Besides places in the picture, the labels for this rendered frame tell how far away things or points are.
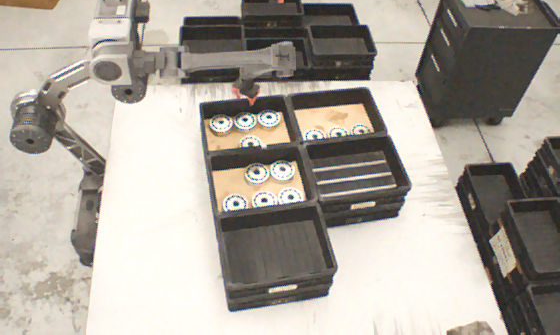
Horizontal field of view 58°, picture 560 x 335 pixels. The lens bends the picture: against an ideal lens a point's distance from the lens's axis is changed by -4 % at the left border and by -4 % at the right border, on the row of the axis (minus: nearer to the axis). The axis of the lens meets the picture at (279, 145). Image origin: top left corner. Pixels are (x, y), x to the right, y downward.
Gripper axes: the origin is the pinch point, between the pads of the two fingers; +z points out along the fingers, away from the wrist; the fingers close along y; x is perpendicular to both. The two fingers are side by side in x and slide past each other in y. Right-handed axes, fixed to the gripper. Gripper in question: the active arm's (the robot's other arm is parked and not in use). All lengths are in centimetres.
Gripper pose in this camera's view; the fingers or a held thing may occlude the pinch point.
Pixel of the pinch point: (245, 100)
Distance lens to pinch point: 227.7
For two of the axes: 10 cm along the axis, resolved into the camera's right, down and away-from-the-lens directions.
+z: -0.7, 6.4, 7.7
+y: -8.6, -4.3, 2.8
